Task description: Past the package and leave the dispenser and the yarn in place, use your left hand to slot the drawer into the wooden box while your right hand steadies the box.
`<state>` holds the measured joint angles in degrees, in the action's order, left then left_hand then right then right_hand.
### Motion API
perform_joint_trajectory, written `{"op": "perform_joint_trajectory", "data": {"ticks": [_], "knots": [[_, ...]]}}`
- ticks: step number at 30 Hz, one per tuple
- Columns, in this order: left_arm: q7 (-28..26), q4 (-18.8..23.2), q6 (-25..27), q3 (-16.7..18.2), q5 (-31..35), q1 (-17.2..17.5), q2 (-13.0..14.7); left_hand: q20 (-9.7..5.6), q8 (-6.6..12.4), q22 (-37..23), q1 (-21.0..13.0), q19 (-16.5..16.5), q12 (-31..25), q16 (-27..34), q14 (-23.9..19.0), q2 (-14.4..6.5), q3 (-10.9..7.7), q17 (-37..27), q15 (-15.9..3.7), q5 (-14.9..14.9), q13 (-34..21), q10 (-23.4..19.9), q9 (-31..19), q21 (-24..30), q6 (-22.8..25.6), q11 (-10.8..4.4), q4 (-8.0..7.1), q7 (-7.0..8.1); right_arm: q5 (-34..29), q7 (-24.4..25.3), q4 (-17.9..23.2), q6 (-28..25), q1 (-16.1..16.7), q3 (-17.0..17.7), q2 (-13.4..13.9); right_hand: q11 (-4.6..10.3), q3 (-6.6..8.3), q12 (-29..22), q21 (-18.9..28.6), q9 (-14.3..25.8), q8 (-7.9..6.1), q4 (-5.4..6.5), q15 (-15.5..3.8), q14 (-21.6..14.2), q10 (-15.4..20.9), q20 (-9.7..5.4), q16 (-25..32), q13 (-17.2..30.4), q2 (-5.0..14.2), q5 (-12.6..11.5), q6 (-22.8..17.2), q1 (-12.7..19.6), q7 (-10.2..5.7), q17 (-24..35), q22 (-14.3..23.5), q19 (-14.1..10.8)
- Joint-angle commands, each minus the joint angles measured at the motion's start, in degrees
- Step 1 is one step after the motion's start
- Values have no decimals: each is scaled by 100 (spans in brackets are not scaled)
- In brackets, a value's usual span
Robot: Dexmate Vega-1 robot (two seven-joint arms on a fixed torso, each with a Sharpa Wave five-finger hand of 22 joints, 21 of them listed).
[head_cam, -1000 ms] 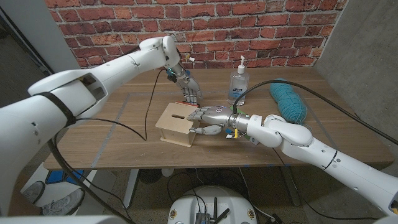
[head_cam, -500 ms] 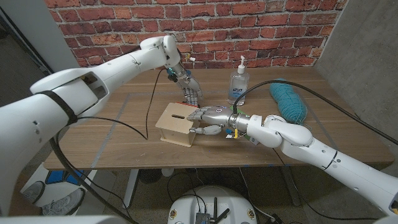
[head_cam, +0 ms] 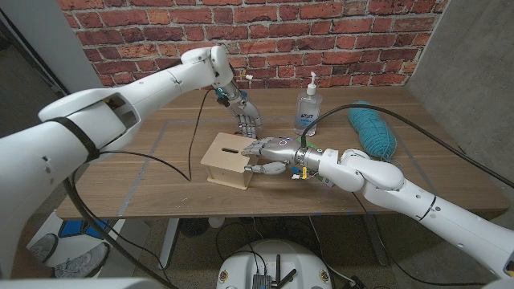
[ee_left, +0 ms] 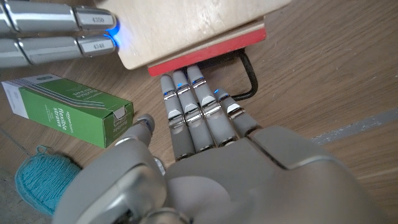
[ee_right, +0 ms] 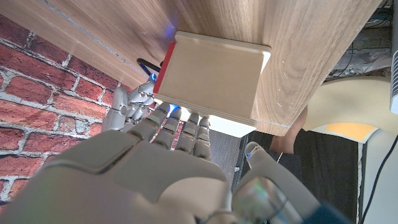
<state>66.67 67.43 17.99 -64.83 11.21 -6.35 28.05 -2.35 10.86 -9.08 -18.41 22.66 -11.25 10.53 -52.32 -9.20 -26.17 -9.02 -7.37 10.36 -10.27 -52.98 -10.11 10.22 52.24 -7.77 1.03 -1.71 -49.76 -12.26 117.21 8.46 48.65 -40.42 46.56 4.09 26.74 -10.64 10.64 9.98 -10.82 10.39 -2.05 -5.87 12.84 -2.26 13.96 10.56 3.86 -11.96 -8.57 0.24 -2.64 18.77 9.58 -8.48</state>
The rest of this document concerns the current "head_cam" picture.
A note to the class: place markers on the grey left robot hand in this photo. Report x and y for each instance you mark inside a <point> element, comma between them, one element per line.
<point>245,110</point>

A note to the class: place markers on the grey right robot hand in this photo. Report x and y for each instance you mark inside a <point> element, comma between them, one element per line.
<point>281,150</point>

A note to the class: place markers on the wooden box with slot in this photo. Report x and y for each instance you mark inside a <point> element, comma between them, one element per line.
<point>225,160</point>

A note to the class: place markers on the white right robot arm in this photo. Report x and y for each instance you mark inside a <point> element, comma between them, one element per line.
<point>401,188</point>

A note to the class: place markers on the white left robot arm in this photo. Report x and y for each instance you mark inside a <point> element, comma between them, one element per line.
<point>120,104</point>

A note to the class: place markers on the green and white package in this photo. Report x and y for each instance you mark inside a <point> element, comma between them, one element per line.
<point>309,142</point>

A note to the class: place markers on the clear hand sanitizer pump bottle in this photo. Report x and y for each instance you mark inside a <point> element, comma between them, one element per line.
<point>307,116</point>

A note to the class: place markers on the teal yarn skein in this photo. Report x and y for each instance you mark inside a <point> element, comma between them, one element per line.
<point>373,132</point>

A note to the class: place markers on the small grey computer box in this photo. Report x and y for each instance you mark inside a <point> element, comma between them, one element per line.
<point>261,282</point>

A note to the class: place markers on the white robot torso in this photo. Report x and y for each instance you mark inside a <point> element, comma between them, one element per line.
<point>277,253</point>

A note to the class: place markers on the red brick print backdrop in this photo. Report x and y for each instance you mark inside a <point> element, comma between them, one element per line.
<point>321,40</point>

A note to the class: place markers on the black antenna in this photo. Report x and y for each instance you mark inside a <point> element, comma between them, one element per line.
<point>289,278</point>
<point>277,269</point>

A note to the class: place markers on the dark table leg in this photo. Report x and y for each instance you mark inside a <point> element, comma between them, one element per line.
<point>375,241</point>

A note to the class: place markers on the white table leg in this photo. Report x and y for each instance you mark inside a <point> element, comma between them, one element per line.
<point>168,241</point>

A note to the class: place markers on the grey sneaker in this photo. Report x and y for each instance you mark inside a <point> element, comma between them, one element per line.
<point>82,261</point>
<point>43,248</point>

